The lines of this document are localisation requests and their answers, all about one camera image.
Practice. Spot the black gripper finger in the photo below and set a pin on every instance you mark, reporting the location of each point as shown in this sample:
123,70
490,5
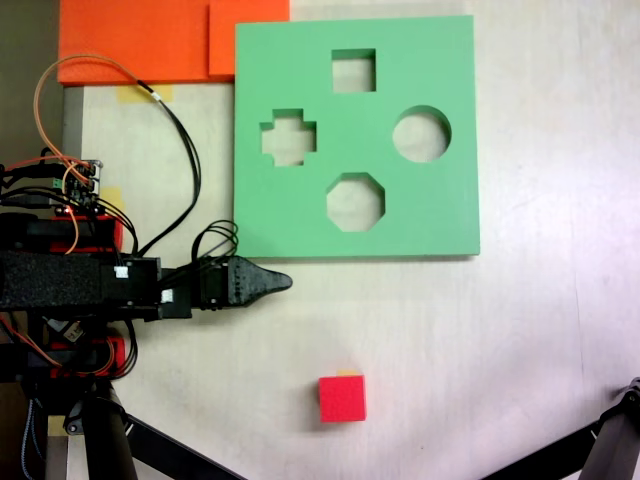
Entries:
255,284

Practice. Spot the red square block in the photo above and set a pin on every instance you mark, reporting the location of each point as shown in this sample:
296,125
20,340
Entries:
343,399

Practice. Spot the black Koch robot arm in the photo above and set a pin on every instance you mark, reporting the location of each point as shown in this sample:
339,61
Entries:
55,285

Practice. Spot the large orange flat block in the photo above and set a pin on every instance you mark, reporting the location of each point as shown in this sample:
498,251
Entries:
130,40

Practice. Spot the yellow tape marker strip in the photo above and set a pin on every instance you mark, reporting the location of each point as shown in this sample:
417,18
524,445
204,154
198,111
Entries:
347,372

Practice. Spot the yellow masking tape piece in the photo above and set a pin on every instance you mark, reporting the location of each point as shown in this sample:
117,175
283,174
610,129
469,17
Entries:
56,425
115,197
127,95

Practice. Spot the black power converter board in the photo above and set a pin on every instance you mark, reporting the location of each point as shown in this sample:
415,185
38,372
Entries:
70,331

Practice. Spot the motor driver circuit board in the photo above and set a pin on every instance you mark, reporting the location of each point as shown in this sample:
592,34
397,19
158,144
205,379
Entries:
75,187

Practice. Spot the black table clamp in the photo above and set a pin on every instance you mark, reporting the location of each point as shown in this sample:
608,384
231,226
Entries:
45,361
45,229

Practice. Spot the green shape sorting board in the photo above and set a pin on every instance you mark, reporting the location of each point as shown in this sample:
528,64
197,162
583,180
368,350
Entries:
350,130

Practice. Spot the black tripod leg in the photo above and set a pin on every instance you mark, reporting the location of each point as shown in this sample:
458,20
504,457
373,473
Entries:
612,445
107,445

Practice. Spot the red arm base plate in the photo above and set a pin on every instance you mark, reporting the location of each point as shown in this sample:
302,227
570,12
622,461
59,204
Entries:
118,235

